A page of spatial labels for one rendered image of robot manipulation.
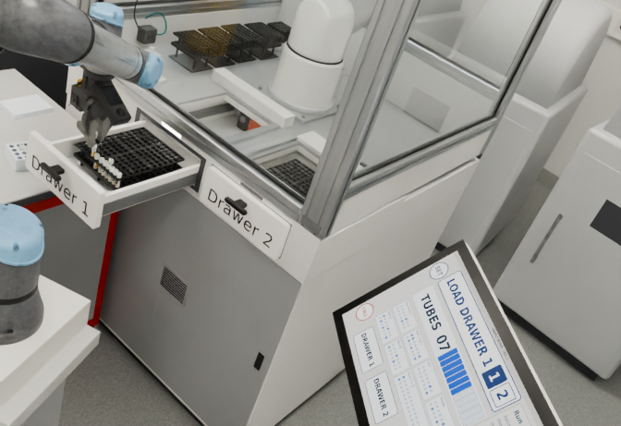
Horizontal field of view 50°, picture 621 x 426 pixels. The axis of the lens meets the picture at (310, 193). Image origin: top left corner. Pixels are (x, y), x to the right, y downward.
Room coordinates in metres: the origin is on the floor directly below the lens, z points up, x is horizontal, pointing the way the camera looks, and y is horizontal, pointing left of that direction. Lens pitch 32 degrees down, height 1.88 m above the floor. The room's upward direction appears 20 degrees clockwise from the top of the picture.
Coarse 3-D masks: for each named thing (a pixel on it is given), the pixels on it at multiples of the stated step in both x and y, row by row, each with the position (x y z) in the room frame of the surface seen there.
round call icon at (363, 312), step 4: (364, 304) 1.07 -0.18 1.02; (368, 304) 1.06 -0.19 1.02; (372, 304) 1.06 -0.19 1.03; (356, 308) 1.07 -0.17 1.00; (360, 308) 1.06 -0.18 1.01; (364, 308) 1.06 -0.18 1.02; (368, 308) 1.06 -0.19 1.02; (372, 308) 1.05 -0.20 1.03; (356, 312) 1.05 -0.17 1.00; (360, 312) 1.05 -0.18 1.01; (364, 312) 1.05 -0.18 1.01; (368, 312) 1.04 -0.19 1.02; (372, 312) 1.04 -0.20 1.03; (356, 316) 1.05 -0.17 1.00; (360, 316) 1.04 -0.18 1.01; (364, 316) 1.04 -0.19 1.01; (368, 316) 1.04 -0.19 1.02; (372, 316) 1.03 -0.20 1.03; (360, 320) 1.03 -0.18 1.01; (364, 320) 1.03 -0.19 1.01
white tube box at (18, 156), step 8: (8, 144) 1.47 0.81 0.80; (16, 144) 1.48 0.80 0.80; (24, 144) 1.50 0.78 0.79; (8, 152) 1.44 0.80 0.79; (16, 152) 1.44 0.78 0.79; (24, 152) 1.46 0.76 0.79; (8, 160) 1.44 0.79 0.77; (16, 160) 1.41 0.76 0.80; (24, 160) 1.43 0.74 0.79; (16, 168) 1.41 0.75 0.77; (24, 168) 1.43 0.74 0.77
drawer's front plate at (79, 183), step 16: (32, 144) 1.36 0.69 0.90; (48, 144) 1.34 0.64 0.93; (48, 160) 1.32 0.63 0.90; (64, 160) 1.30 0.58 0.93; (48, 176) 1.32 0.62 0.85; (64, 176) 1.29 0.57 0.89; (80, 176) 1.27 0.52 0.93; (80, 192) 1.26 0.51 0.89; (96, 192) 1.23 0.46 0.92; (80, 208) 1.26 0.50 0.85; (96, 208) 1.23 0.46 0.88; (96, 224) 1.23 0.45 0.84
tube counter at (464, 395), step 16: (448, 336) 0.94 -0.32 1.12; (448, 352) 0.90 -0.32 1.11; (448, 368) 0.88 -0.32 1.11; (464, 368) 0.87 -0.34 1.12; (448, 384) 0.85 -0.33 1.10; (464, 384) 0.84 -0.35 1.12; (464, 400) 0.81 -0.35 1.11; (480, 400) 0.80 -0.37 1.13; (464, 416) 0.78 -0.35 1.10; (480, 416) 0.78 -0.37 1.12
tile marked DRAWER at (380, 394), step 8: (376, 376) 0.90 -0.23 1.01; (384, 376) 0.90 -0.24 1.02; (368, 384) 0.89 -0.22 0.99; (376, 384) 0.88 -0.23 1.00; (384, 384) 0.88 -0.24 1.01; (368, 392) 0.87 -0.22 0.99; (376, 392) 0.87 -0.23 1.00; (384, 392) 0.87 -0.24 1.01; (392, 392) 0.86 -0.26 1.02; (376, 400) 0.85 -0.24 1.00; (384, 400) 0.85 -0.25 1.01; (392, 400) 0.85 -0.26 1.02; (376, 408) 0.84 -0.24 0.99; (384, 408) 0.83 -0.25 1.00; (392, 408) 0.83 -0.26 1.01; (376, 416) 0.82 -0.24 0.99; (384, 416) 0.82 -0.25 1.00; (392, 416) 0.82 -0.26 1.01; (376, 424) 0.81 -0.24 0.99
